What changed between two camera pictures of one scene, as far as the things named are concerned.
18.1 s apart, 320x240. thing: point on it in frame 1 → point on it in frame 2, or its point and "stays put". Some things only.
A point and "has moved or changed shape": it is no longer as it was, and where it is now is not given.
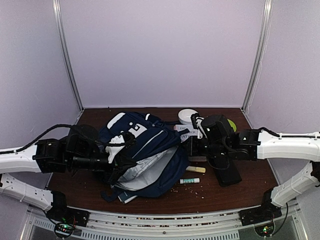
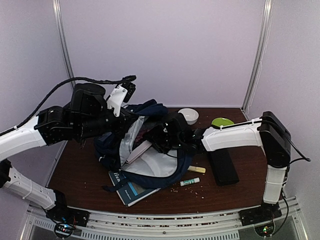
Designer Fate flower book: [184, 136] has moved or changed shape
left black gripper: [119, 159] → [127, 117]
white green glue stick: [191, 180] stays put
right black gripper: [192, 150] → [153, 138]
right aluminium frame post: [261, 53] stays put
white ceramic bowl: [184, 116] stays put
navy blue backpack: [158, 164] has moved or changed shape
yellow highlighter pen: [196, 169] stays put
